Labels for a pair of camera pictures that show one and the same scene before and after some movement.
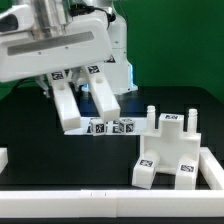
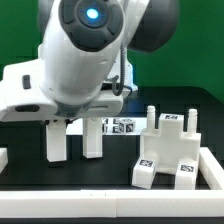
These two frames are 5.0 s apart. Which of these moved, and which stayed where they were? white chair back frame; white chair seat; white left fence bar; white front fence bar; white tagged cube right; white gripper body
Moved: white gripper body; white chair back frame
Stayed: white tagged cube right; white left fence bar; white front fence bar; white chair seat
